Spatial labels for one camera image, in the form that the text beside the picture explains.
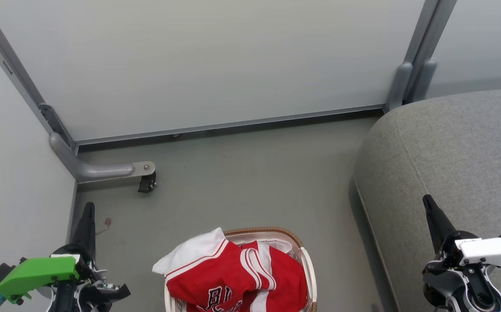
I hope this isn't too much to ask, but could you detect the wicker laundry basket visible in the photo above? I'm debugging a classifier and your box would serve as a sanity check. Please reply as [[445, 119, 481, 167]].
[[164, 226, 318, 312]]

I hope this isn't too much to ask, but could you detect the grey partition side frame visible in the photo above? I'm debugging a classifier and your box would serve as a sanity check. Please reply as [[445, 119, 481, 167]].
[[0, 9, 78, 154]]

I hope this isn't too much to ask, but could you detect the black caster wheel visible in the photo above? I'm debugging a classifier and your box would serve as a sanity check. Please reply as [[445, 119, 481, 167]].
[[138, 172, 157, 194]]

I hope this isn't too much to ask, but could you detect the grey fabric sofa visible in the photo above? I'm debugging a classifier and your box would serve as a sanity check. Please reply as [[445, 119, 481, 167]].
[[353, 87, 501, 312]]

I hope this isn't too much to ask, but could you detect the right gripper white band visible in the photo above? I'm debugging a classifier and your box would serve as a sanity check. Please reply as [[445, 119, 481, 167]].
[[422, 194, 501, 279]]

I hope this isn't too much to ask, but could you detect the grey partition post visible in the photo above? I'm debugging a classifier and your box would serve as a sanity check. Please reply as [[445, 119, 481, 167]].
[[385, 0, 440, 113], [410, 0, 458, 103]]

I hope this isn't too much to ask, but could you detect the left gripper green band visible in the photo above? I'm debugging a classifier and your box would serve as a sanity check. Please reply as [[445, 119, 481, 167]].
[[0, 201, 100, 305]]

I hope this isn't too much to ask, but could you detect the grey partition foot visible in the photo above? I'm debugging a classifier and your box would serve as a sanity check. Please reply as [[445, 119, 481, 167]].
[[49, 132, 156, 184]]

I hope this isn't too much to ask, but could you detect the red basketball jersey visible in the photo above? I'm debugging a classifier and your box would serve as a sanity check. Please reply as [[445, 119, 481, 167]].
[[152, 227, 277, 312]]

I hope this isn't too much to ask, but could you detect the grey partition bottom rail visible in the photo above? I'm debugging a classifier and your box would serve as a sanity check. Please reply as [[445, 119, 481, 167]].
[[74, 104, 386, 146]]

